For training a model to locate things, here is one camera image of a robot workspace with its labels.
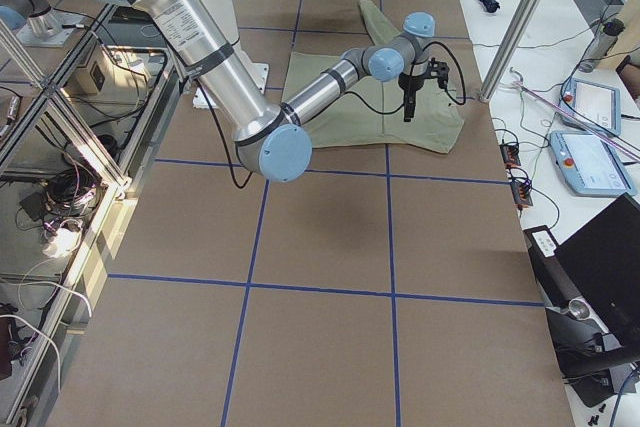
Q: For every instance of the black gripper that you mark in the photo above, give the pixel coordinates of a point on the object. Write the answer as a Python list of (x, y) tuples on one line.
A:
[(410, 83)]

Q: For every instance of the olive green long-sleeve shirt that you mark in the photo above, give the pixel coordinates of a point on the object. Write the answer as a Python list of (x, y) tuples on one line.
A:
[(436, 124)]

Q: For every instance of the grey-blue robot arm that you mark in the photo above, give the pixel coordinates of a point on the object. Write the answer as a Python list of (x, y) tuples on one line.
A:
[(270, 139)]

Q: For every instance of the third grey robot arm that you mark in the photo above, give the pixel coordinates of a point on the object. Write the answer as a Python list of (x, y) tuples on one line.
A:
[(35, 23)]

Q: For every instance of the orange circuit board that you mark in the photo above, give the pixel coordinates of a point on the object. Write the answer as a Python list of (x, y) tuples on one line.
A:
[(510, 155), (521, 191)]

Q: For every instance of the reacher grabber stick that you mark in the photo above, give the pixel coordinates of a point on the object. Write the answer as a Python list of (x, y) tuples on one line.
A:
[(568, 113)]

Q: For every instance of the far teach pendant tablet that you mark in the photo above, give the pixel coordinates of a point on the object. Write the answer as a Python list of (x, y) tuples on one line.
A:
[(597, 102)]

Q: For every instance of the teach pendant tablet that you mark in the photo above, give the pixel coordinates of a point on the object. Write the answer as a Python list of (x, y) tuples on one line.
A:
[(589, 166), (597, 102)]

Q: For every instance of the near teach pendant tablet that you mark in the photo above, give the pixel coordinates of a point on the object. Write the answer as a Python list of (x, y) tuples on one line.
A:
[(589, 166)]

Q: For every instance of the clear water bottle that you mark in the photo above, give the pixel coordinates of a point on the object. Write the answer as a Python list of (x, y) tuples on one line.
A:
[(606, 36)]

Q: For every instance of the seated person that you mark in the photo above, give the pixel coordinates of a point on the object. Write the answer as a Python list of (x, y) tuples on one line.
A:
[(629, 72)]

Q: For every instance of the black laptop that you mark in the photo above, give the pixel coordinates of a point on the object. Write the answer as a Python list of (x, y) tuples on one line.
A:
[(598, 263)]

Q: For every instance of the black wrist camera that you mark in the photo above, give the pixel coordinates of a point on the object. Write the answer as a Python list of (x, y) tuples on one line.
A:
[(439, 70)]

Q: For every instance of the aluminium frame post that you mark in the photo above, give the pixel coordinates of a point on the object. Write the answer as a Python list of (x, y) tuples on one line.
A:
[(507, 48)]

